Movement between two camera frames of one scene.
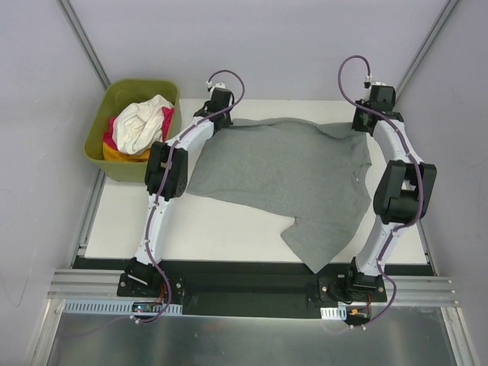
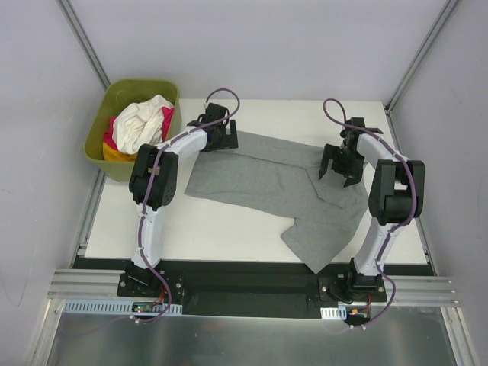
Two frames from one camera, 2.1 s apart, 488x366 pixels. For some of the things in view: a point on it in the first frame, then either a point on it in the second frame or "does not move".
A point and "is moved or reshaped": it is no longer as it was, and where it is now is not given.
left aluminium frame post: [85, 42] does not move
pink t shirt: [167, 116] does not move
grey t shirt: [296, 169] is moved or reshaped
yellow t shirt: [112, 154] does not move
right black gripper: [361, 123] → [344, 160]
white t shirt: [139, 124] does not move
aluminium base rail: [86, 284] does not move
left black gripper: [222, 122] → [223, 136]
